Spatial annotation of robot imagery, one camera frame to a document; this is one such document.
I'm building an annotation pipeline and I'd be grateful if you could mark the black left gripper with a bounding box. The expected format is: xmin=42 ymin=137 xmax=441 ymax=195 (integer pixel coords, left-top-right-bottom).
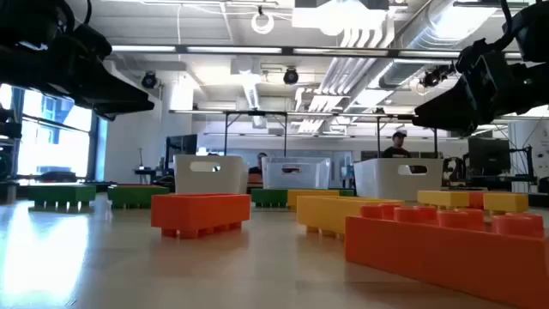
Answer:
xmin=0 ymin=24 xmax=156 ymax=123

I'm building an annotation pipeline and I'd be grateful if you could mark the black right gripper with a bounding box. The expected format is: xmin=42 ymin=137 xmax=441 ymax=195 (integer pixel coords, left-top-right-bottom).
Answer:
xmin=413 ymin=38 xmax=549 ymax=139

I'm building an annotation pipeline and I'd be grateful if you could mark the black computer monitor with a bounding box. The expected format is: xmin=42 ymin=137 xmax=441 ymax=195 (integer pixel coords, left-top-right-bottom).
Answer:
xmin=468 ymin=136 xmax=511 ymax=176
xmin=165 ymin=134 xmax=199 ymax=169

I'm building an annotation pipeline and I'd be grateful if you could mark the large bright window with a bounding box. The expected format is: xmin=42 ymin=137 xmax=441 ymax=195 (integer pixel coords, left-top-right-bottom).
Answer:
xmin=0 ymin=83 xmax=102 ymax=181

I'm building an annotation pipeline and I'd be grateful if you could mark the person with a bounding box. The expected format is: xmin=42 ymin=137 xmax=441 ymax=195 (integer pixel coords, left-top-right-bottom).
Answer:
xmin=248 ymin=152 xmax=269 ymax=176
xmin=381 ymin=130 xmax=413 ymax=160

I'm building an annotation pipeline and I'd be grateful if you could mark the black background desk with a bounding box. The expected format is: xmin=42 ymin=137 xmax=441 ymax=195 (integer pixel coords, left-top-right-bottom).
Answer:
xmin=133 ymin=167 xmax=175 ymax=192

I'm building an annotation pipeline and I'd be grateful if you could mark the black monitor stand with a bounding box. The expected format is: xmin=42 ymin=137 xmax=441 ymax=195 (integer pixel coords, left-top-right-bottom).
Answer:
xmin=510 ymin=145 xmax=535 ymax=185

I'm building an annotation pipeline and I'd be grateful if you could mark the black rounded background object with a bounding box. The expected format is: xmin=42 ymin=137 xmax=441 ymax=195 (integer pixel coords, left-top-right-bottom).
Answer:
xmin=36 ymin=170 xmax=78 ymax=184

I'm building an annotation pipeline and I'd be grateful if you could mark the white plastic bin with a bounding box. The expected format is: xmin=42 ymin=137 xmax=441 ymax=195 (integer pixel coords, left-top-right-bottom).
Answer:
xmin=173 ymin=154 xmax=249 ymax=195
xmin=353 ymin=157 xmax=445 ymax=202

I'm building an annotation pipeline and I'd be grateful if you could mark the black box shaped equipment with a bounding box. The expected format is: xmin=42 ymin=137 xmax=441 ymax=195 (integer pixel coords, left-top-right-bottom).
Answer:
xmin=0 ymin=121 xmax=22 ymax=140

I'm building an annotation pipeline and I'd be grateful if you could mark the white ceiling unit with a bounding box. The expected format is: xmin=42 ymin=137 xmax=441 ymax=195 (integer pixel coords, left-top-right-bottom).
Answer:
xmin=291 ymin=0 xmax=389 ymax=38

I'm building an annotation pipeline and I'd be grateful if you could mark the clear plastic bin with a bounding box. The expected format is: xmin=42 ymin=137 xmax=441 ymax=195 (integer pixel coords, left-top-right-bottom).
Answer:
xmin=261 ymin=156 xmax=332 ymax=191

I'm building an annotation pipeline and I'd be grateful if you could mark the silver ventilation duct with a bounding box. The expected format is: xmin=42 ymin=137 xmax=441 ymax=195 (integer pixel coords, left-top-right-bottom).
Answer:
xmin=377 ymin=3 xmax=473 ymax=89

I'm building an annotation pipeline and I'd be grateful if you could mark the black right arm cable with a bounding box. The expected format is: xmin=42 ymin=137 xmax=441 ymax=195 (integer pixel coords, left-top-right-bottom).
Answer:
xmin=499 ymin=0 xmax=516 ymax=39

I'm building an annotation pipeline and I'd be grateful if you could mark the gray cylindrical post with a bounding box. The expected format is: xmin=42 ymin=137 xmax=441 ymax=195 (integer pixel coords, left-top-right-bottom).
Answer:
xmin=0 ymin=182 xmax=19 ymax=205

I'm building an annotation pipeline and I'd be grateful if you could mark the white coiled cable ring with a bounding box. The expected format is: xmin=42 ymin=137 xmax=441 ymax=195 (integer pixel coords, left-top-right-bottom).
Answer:
xmin=250 ymin=11 xmax=275 ymax=35

